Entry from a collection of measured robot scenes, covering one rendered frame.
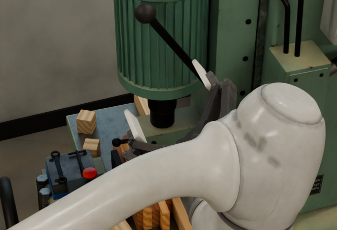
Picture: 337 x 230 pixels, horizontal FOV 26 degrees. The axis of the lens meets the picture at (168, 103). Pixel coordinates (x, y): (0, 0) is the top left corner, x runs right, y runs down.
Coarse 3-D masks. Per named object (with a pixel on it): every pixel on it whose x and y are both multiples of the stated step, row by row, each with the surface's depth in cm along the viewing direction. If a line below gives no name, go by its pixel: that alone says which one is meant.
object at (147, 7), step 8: (136, 8) 117; (144, 8) 116; (152, 8) 116; (136, 16) 117; (144, 16) 116; (152, 16) 116; (152, 24) 118; (160, 24) 120; (160, 32) 120; (168, 40) 121; (176, 48) 123; (184, 56) 125; (192, 64) 126; (200, 80) 129
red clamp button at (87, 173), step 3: (87, 168) 149; (90, 168) 149; (93, 168) 149; (84, 171) 148; (87, 171) 148; (90, 171) 148; (93, 171) 148; (96, 171) 148; (84, 174) 147; (87, 174) 147; (90, 174) 147; (93, 174) 147; (96, 174) 148; (84, 177) 147; (87, 177) 147; (90, 177) 147; (93, 177) 147
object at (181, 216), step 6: (174, 198) 154; (180, 198) 154; (174, 204) 152; (180, 204) 152; (174, 210) 153; (180, 210) 151; (174, 216) 155; (180, 216) 150; (186, 216) 150; (180, 222) 150; (186, 222) 148; (180, 228) 151; (186, 228) 147; (192, 228) 147
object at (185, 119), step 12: (180, 108) 156; (192, 108) 156; (144, 120) 153; (180, 120) 153; (192, 120) 153; (144, 132) 150; (156, 132) 150; (168, 132) 150; (180, 132) 151; (156, 144) 151; (168, 144) 152
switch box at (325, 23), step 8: (328, 0) 129; (336, 0) 126; (328, 8) 130; (336, 8) 127; (328, 16) 130; (336, 16) 127; (320, 24) 134; (328, 24) 131; (336, 24) 128; (328, 32) 131; (336, 32) 129; (336, 40) 130
